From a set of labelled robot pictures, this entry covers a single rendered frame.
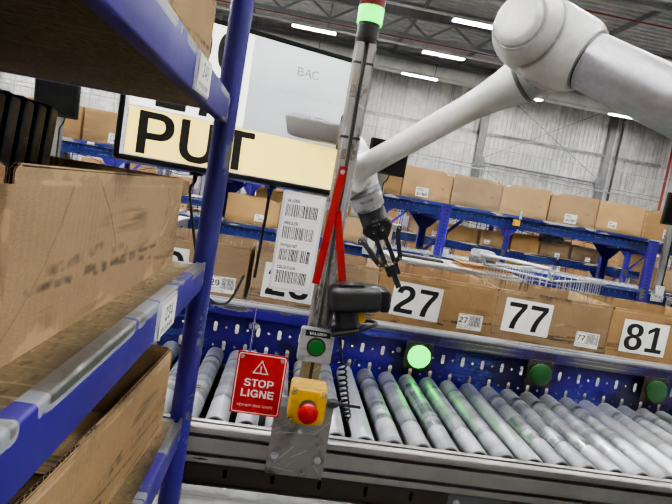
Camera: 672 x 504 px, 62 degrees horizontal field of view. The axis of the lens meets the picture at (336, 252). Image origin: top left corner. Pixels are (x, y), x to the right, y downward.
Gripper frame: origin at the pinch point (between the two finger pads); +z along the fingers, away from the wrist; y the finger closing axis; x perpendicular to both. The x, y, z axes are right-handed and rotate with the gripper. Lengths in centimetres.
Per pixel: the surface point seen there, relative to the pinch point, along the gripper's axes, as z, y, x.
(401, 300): 13.8, -1.7, 15.6
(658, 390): 69, 65, 14
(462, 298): 20.6, 16.5, 18.4
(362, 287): -16, -3, -48
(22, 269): -48, -9, -123
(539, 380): 51, 31, 10
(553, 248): 354, 247, 911
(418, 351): 27.7, -1.5, 6.2
